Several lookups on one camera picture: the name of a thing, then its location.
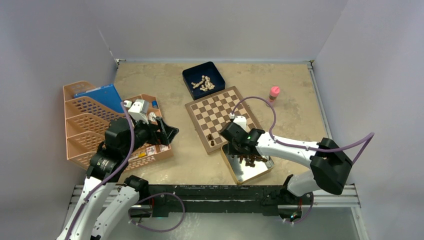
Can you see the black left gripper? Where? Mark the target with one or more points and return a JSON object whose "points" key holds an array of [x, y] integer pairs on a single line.
{"points": [[163, 137]]}

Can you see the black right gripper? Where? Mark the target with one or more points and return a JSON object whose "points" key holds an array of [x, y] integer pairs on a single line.
{"points": [[233, 151]]}

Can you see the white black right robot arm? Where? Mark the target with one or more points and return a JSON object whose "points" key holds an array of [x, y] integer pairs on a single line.
{"points": [[328, 168]]}

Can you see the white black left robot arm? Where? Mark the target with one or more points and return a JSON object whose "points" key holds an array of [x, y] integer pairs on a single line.
{"points": [[89, 220]]}

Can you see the pile of dark chess pieces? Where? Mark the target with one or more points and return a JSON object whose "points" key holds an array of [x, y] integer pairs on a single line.
{"points": [[250, 160]]}

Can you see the wooden chess board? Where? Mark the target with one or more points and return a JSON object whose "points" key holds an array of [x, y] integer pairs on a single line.
{"points": [[210, 114]]}

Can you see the pile of light chess pieces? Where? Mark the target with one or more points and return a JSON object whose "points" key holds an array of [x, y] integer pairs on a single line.
{"points": [[204, 85]]}

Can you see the orange plastic basket tray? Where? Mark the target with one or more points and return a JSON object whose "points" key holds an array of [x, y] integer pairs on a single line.
{"points": [[147, 154]]}

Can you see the metal gold-rimmed tin tray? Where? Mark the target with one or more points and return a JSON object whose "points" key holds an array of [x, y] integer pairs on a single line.
{"points": [[242, 173]]}

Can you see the pink lidded small bottle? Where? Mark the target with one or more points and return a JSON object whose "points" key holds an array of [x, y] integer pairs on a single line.
{"points": [[273, 94]]}

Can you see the dark blue square tray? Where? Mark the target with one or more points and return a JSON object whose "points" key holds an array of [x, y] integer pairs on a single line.
{"points": [[194, 74]]}

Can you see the blue folder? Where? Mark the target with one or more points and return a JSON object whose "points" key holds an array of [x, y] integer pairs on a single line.
{"points": [[106, 95]]}

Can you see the orange plastic file organizer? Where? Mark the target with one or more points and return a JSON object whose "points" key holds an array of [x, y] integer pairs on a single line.
{"points": [[85, 123]]}

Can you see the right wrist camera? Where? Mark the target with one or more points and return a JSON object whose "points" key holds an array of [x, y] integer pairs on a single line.
{"points": [[239, 120]]}

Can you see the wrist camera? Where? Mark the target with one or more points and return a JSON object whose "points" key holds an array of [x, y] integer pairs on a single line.
{"points": [[138, 110], [239, 120]]}

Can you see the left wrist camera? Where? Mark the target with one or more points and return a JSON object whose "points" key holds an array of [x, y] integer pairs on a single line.
{"points": [[138, 110]]}

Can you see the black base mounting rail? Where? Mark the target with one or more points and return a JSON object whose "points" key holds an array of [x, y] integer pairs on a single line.
{"points": [[267, 200]]}

